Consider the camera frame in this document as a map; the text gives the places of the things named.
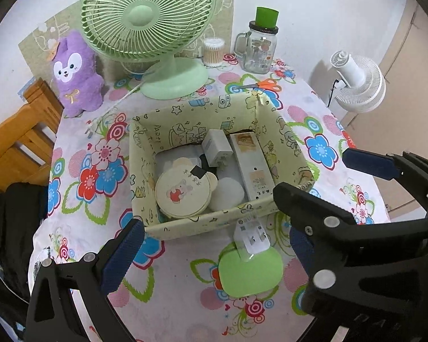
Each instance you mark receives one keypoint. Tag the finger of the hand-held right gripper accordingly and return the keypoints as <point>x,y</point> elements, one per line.
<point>306,206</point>
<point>371,164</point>

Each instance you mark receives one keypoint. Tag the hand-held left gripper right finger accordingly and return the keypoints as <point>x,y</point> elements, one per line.
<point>303,253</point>

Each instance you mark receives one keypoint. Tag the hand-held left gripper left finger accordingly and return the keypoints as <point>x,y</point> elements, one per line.
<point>123,253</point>

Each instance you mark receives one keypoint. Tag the white labelled plug adaptor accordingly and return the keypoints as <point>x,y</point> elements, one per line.
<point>253,242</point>

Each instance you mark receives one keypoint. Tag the white round puff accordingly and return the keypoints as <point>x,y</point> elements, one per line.
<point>228,192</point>

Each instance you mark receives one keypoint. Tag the round beige bear mirror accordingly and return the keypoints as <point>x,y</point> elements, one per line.
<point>182,192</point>

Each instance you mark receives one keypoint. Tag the yellow printed storage box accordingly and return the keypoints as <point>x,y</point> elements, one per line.
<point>142,156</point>

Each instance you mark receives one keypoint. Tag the white charger block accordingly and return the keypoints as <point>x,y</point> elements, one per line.
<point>215,146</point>

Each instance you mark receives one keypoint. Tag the green pad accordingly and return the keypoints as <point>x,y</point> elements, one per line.
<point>249,274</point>

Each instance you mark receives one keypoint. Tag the floral tablecloth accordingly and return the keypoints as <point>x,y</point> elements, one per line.
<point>185,249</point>

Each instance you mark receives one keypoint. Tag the white standing fan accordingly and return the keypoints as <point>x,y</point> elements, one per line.
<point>363,85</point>

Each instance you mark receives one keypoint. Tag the black bag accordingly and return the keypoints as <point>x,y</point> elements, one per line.
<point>10,221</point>

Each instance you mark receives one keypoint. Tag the wooden chair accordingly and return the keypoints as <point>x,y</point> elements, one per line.
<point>14,142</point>

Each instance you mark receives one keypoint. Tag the glass mug with green lid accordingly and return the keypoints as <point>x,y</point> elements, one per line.
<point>258,50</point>

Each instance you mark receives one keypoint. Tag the purple plush toy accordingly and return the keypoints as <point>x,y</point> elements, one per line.
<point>76,85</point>

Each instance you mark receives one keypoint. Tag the cotton swab jar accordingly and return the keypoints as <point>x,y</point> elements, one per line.
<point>214,53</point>

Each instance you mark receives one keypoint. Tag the green desk fan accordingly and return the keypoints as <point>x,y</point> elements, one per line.
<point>142,14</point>

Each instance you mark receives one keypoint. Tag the beige printed wall cloth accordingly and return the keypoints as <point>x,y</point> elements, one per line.
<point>35,42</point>

